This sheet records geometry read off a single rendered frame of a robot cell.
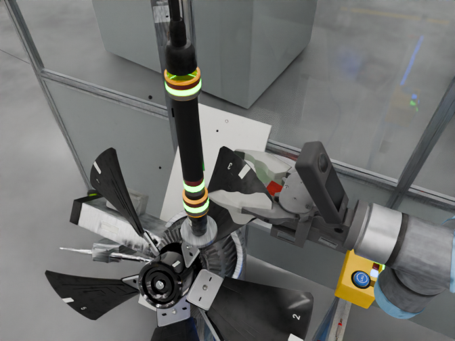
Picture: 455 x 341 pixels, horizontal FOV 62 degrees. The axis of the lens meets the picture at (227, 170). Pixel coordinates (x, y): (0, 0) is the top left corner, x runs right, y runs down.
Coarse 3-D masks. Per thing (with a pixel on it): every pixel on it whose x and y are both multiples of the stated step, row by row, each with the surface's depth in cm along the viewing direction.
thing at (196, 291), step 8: (200, 272) 96; (208, 272) 97; (200, 280) 95; (208, 280) 95; (216, 280) 96; (192, 288) 94; (200, 288) 94; (208, 288) 94; (216, 288) 94; (192, 296) 93; (200, 296) 93; (208, 296) 93; (200, 304) 92; (208, 304) 92
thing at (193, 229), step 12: (180, 24) 41; (180, 36) 41; (168, 48) 42; (180, 48) 42; (192, 48) 43; (168, 60) 43; (180, 60) 43; (192, 60) 43; (180, 72) 44; (192, 72) 44; (204, 216) 68; (192, 228) 70; (204, 228) 71
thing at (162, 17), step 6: (156, 6) 106; (162, 6) 106; (168, 6) 106; (156, 12) 104; (162, 12) 104; (168, 12) 104; (156, 18) 102; (162, 18) 102; (168, 18) 102; (156, 24) 101; (162, 24) 101; (168, 24) 101; (156, 30) 102; (162, 30) 102; (168, 30) 103; (156, 36) 103; (162, 36) 104; (162, 42) 105
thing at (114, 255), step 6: (84, 252) 113; (90, 252) 113; (114, 252) 110; (120, 252) 110; (114, 258) 110; (120, 258) 109; (126, 258) 109; (132, 258) 108; (138, 258) 108; (144, 258) 107; (150, 258) 107
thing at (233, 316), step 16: (224, 288) 94; (240, 288) 94; (256, 288) 94; (272, 288) 94; (224, 304) 92; (240, 304) 92; (256, 304) 92; (272, 304) 92; (288, 304) 92; (304, 304) 92; (224, 320) 90; (240, 320) 90; (256, 320) 90; (272, 320) 90; (288, 320) 90; (304, 320) 90; (240, 336) 89; (256, 336) 89; (272, 336) 89; (288, 336) 89; (304, 336) 89
